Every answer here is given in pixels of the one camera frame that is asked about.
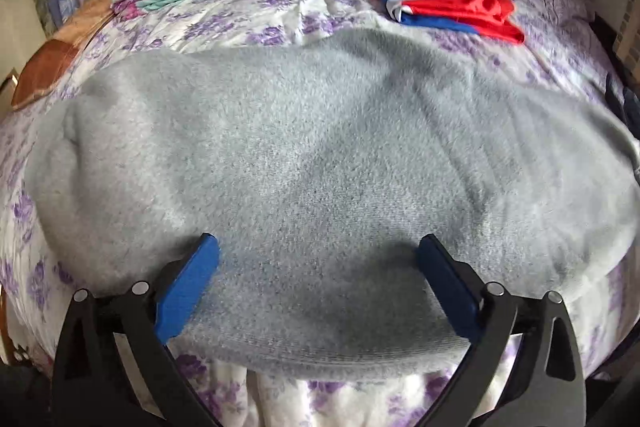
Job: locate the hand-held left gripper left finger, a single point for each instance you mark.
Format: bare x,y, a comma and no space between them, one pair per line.
187,282

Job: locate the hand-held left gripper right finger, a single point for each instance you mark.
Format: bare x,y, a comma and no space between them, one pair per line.
450,287

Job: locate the light grey fleece pants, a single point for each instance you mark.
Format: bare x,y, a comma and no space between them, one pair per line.
310,187

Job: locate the dark blue cloth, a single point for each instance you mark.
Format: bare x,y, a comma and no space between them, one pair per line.
622,104

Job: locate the brown patchwork cushion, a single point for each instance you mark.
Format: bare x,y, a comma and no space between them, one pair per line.
60,47

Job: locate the red and blue folded garment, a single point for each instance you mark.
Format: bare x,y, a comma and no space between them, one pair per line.
445,4

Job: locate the purple floral bed sheet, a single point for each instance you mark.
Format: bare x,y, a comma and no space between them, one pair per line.
300,14

